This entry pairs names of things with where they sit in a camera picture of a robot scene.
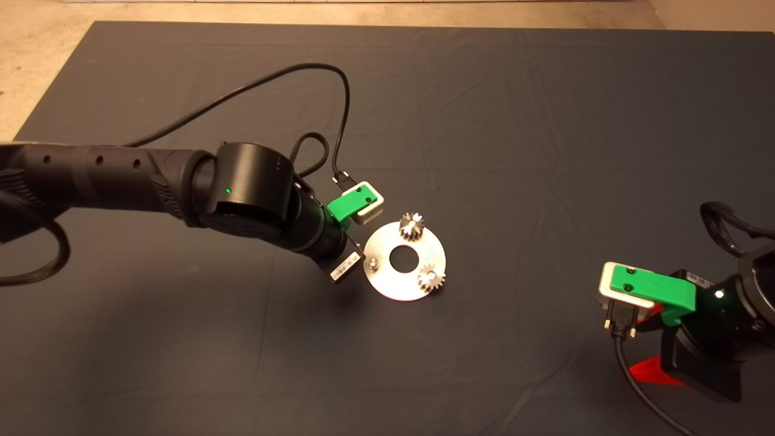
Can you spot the dark grey table cloth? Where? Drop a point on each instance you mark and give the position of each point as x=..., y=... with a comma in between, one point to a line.
x=484, y=91

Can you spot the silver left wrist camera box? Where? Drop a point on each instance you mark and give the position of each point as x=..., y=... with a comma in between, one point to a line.
x=372, y=212

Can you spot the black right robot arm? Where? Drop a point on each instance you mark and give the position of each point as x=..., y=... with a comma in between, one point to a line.
x=763, y=290

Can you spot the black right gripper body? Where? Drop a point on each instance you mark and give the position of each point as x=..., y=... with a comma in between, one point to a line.
x=702, y=357

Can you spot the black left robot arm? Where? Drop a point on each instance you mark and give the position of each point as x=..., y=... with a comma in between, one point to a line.
x=121, y=175

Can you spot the round metal carrier plate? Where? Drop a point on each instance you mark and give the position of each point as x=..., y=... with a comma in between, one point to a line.
x=387, y=284

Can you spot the green right camera mount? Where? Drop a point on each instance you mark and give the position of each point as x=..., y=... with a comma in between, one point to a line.
x=660, y=287

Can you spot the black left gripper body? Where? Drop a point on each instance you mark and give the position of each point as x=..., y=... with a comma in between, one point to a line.
x=342, y=257

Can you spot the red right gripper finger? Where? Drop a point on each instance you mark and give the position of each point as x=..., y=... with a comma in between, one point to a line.
x=652, y=315
x=651, y=374

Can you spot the green left camera mount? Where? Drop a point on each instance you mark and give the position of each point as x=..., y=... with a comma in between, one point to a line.
x=348, y=203

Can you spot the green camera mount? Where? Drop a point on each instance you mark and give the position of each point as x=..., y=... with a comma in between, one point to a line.
x=660, y=287
x=348, y=203

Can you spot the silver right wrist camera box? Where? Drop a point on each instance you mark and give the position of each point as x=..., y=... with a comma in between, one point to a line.
x=607, y=287

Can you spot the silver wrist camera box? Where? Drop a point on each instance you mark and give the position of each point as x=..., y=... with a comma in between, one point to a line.
x=372, y=212
x=607, y=287

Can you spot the dark steel planetary gear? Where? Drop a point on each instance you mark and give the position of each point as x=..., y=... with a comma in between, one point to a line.
x=432, y=280
x=412, y=227

